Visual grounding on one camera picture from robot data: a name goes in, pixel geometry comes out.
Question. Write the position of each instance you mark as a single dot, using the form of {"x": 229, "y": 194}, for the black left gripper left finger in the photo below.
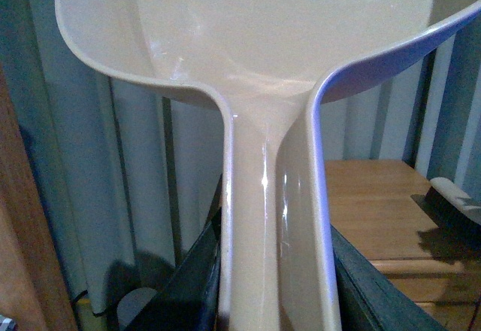
{"x": 190, "y": 298}

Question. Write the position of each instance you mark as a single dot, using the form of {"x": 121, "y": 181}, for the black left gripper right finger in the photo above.
{"x": 368, "y": 300}

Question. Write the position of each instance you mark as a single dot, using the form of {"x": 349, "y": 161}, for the beige hand brush black bristles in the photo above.
{"x": 456, "y": 214}

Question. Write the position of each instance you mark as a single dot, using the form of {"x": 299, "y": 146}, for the wooden nightstand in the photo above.
{"x": 379, "y": 207}

